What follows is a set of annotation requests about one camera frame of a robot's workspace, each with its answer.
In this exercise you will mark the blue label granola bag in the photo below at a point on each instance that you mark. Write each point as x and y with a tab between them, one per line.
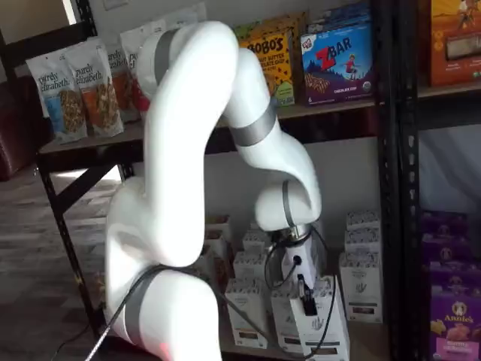
56	97

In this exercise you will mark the purple Annie's snack box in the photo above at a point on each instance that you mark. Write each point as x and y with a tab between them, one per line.
454	274
456	327
445	227
445	252

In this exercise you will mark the orange label granola bag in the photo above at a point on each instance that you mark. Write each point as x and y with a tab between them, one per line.
99	94
127	86

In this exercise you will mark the white tea box yellow strip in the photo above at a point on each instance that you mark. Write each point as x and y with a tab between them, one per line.
244	316
248	265
255	240

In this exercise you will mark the dark red leather couch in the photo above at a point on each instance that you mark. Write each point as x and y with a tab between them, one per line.
22	131

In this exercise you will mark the red label granola bag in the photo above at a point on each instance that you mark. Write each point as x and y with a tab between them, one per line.
135	45

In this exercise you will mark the white yellow granola box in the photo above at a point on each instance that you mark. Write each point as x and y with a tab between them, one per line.
218	222
221	270
215	240

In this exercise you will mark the yellow Bobo's peanut butter box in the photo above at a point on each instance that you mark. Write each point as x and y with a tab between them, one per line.
274	56
285	24

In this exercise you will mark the blue Z Bar box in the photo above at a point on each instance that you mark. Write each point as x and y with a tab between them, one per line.
338	67
338	19

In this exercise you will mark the green oatmeal box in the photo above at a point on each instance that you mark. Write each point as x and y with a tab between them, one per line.
98	286

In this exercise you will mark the orange snack box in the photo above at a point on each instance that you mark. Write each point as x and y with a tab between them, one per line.
456	41

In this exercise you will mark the white tea box pink strip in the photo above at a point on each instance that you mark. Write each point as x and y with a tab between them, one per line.
282	323

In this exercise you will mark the black metal shelf rack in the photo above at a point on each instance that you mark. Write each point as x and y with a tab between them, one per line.
409	188
385	188

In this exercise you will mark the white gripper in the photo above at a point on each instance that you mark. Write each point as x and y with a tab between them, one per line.
302	259

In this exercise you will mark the green Bobo's apple pie box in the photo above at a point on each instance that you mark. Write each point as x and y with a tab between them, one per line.
246	30

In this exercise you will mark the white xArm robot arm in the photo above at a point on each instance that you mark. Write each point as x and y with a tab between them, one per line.
176	150

